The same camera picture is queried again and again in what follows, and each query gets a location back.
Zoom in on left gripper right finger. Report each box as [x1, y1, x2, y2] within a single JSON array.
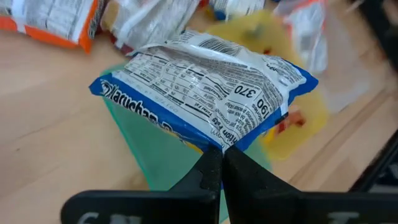
[[222, 144, 398, 224]]

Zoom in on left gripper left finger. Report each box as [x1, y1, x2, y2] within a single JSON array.
[[60, 145, 224, 224]]

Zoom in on blue Maruchan noodle pack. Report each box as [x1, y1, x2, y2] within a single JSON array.
[[210, 0, 268, 21], [88, 29, 320, 153]]

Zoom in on orange Maruchan noodle pack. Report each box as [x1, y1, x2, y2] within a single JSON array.
[[0, 0, 105, 54], [273, 0, 329, 75]]

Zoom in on red Maruchan noodle pack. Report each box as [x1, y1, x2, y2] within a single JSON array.
[[99, 0, 209, 57]]

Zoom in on green plastic bin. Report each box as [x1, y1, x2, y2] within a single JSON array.
[[99, 62, 273, 223]]

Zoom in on yellow plastic bin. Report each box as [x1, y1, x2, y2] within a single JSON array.
[[205, 9, 330, 161]]

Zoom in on clear plastic bin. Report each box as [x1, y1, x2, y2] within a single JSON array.
[[317, 15, 374, 114]]

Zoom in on black aluminium table frame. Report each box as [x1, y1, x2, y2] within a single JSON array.
[[349, 129, 398, 194]]

